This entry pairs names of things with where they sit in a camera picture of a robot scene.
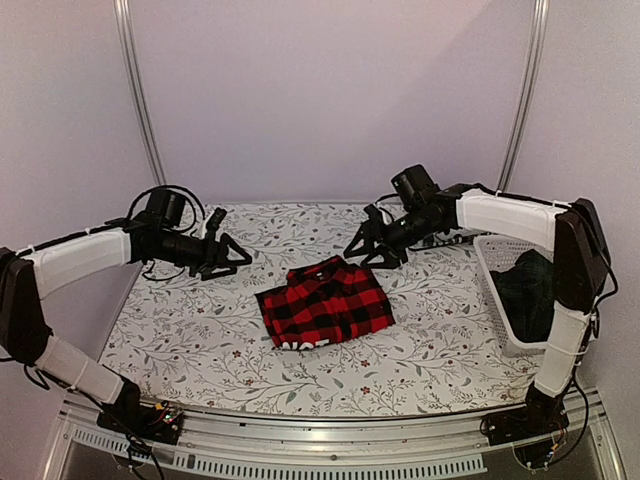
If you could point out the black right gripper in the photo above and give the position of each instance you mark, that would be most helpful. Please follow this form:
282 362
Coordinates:
373 230

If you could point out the aluminium front rail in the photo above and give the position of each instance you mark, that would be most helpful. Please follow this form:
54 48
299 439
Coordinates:
217 444

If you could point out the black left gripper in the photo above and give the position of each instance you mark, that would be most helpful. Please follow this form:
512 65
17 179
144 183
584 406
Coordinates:
218 259

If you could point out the right aluminium frame post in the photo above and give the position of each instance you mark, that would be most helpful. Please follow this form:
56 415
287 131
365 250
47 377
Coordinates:
527 91

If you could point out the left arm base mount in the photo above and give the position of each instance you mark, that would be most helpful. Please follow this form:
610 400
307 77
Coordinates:
161 422

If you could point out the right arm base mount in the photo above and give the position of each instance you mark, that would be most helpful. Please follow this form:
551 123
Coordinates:
541 415

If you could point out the folded navy blue shirt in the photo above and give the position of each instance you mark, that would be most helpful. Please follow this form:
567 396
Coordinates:
436 240

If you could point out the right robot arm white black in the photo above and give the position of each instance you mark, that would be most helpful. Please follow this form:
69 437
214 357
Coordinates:
572 232

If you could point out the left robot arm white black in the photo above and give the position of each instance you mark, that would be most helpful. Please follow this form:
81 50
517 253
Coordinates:
166 223

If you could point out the dark green plaid garment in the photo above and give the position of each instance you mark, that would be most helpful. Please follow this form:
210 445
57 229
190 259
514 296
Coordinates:
526 293

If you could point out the red black plaid shirt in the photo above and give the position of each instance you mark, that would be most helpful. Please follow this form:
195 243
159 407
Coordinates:
326 303

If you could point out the white plastic laundry basket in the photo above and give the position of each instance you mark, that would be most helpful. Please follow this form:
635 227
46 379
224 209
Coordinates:
499 253

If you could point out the left aluminium frame post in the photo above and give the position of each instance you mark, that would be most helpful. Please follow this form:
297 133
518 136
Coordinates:
134 77

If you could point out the aluminium frame post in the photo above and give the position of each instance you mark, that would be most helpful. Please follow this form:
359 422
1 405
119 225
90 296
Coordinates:
527 91
134 77

